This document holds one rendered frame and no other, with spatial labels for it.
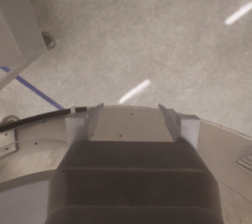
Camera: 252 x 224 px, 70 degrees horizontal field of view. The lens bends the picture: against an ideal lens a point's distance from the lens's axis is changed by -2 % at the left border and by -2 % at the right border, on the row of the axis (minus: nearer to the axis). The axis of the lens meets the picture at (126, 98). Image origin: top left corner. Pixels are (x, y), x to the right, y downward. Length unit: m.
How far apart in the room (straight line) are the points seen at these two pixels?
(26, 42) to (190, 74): 0.91
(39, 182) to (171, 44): 0.86
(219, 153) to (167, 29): 0.67
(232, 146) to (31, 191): 0.52
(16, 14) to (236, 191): 1.07
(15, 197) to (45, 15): 0.88
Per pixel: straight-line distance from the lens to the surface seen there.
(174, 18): 1.00
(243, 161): 0.54
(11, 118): 1.73
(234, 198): 0.49
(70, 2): 1.06
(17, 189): 0.52
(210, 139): 0.58
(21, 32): 1.08
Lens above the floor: 0.96
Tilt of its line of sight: 51 degrees down
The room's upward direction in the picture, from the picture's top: 168 degrees counter-clockwise
